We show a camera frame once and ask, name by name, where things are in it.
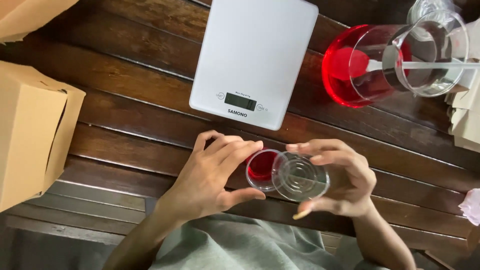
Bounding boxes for person's left hand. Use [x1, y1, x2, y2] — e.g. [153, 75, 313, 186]
[155, 130, 266, 224]

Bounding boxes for person's right hand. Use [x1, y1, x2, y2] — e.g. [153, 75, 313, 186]
[286, 139, 377, 221]

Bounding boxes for clear glass jar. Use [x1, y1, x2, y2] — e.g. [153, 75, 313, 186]
[407, 0, 463, 27]

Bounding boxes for small cup with red liquid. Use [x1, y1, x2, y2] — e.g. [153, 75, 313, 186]
[245, 148, 286, 193]

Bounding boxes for person's grey shirt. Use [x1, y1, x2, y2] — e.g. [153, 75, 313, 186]
[149, 213, 391, 270]

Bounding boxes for glass pitcher with red liquid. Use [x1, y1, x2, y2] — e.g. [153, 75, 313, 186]
[321, 9, 470, 109]

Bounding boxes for pink crumpled tissue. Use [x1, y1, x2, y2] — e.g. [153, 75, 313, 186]
[458, 188, 480, 227]

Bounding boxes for brown cardboard flap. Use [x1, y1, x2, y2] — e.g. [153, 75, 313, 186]
[0, 0, 80, 44]

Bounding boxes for white plastic spoon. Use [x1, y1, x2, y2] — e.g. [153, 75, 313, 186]
[334, 47, 480, 81]

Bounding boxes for clear plastic lid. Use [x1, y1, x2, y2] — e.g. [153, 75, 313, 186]
[271, 151, 331, 202]

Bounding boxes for stack of white paper boxes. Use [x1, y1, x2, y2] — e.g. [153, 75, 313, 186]
[444, 18, 480, 154]

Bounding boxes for brown cardboard box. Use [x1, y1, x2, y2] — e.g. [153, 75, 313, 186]
[0, 61, 86, 213]

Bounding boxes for white digital kitchen scale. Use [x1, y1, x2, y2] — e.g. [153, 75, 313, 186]
[189, 0, 319, 131]

